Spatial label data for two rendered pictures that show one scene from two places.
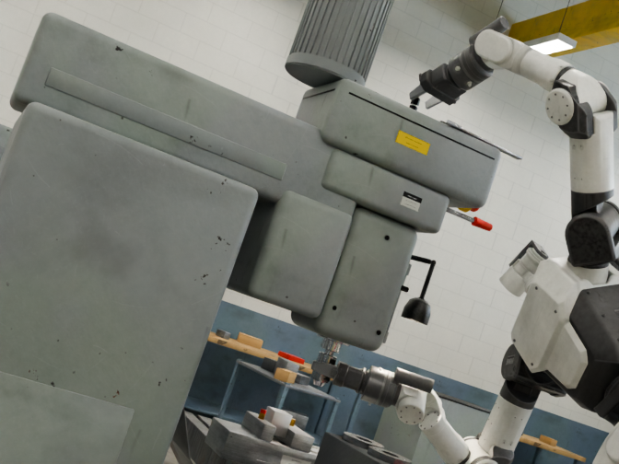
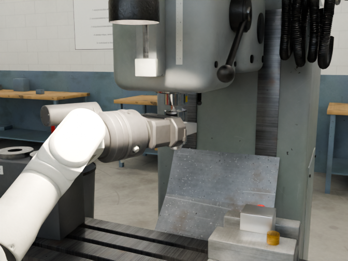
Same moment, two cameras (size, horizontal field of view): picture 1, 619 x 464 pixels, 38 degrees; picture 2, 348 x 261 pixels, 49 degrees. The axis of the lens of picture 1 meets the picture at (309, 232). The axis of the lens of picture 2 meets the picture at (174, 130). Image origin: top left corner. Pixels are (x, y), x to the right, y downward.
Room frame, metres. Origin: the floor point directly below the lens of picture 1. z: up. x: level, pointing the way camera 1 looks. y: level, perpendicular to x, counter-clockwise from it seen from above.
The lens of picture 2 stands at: (2.74, -0.69, 1.37)
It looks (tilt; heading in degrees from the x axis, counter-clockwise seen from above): 10 degrees down; 134
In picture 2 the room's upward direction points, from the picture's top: straight up
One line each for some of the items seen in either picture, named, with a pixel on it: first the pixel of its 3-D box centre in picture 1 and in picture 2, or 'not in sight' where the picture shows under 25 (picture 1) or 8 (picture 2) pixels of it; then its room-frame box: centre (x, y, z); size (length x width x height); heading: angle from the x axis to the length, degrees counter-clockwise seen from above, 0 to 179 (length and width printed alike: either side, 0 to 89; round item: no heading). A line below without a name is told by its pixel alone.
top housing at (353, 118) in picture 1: (393, 147); not in sight; (2.20, -0.13, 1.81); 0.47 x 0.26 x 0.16; 111
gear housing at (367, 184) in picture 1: (367, 191); not in sight; (2.19, -0.10, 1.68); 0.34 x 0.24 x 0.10; 111
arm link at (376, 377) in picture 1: (358, 380); (140, 133); (2.20, -0.23, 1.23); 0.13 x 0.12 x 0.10; 178
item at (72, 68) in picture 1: (196, 130); not in sight; (2.03, 0.32, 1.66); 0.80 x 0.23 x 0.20; 111
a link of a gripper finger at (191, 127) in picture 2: not in sight; (186, 129); (2.24, -0.15, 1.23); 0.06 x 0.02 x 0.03; 88
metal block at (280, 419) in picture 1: (275, 422); (258, 225); (2.37, -0.08, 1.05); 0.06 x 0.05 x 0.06; 22
